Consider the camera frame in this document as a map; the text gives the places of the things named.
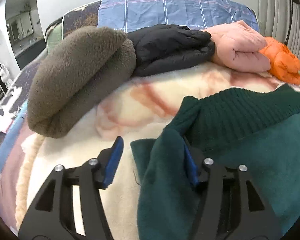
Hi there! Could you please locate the dark green fleece jacket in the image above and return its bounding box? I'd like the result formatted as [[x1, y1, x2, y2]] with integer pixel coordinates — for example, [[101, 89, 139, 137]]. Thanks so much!
[[131, 85, 300, 239]]

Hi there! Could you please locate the light blue bed sheet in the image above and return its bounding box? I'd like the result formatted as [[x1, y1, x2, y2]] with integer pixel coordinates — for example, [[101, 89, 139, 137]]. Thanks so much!
[[0, 101, 27, 174]]

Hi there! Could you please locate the cream pink plush blanket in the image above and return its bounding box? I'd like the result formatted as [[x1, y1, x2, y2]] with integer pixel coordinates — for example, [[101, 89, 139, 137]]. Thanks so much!
[[0, 62, 300, 239]]

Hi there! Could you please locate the brown folded fleece garment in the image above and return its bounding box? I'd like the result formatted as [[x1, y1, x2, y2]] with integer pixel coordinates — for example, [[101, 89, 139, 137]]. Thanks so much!
[[27, 26, 136, 138]]

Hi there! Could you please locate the orange folded puffer jacket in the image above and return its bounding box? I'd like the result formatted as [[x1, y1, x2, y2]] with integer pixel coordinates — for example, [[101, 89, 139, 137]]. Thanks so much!
[[260, 37, 300, 85]]

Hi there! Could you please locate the pink folded quilted jacket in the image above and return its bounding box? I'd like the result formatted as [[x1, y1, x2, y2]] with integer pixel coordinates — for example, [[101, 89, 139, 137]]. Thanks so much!
[[205, 20, 270, 73]]

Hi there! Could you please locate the green pillow at left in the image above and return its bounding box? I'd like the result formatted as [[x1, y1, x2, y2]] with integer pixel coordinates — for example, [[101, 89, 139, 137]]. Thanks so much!
[[46, 23, 63, 54]]

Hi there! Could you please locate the black folded puffer jacket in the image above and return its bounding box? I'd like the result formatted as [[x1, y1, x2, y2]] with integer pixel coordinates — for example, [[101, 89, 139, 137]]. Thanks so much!
[[127, 24, 216, 77]]

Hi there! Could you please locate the dark patterned pillow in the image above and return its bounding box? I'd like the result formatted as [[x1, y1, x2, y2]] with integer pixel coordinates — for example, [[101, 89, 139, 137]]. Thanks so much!
[[0, 1, 101, 134]]

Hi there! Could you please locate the blue plaid quilt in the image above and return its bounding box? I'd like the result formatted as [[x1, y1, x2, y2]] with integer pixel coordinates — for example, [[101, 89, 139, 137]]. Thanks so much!
[[97, 0, 259, 33]]

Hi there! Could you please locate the grey white curtain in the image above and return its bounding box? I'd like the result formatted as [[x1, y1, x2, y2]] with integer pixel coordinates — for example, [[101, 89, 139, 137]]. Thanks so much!
[[256, 0, 300, 59]]

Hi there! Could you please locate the black floor lamp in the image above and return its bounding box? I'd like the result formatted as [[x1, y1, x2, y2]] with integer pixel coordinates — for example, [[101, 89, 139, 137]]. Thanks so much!
[[284, 0, 300, 46]]

